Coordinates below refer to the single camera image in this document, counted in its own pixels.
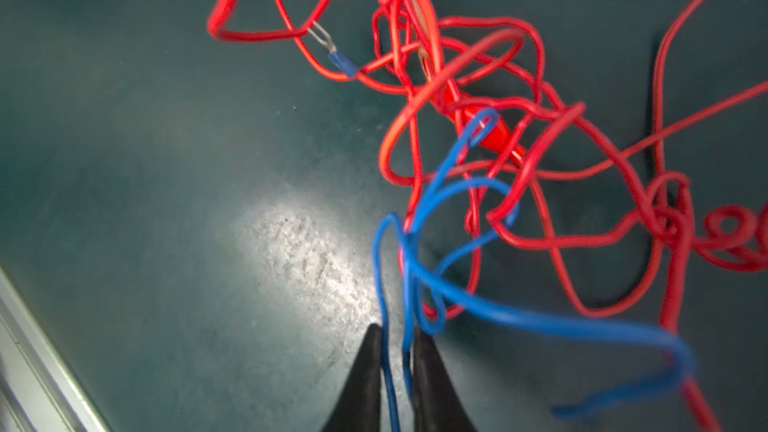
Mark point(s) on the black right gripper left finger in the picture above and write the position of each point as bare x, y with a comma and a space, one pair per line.
358, 408

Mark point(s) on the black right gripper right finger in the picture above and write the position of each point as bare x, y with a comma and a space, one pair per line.
436, 404

